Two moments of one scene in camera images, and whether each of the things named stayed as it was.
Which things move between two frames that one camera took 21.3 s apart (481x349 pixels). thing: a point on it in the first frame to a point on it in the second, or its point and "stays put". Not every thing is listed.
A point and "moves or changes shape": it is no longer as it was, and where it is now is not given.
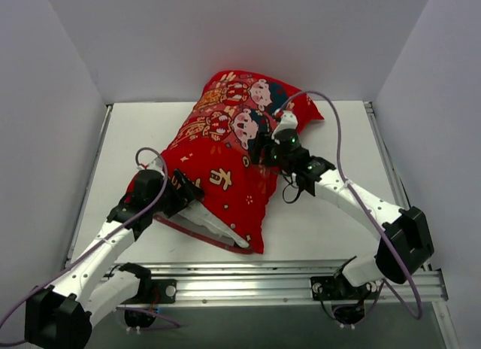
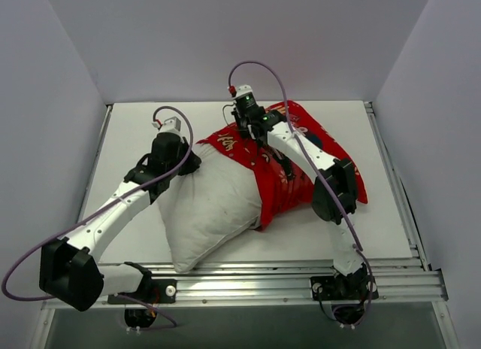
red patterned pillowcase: (212, 144) to (283, 162)
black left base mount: (150, 292) stays put
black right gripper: (261, 147) to (247, 127)
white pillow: (196, 216) moves or changes shape
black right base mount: (347, 301) stays put
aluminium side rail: (385, 158) stays put
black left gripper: (188, 186) to (189, 162)
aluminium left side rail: (103, 130) stays put
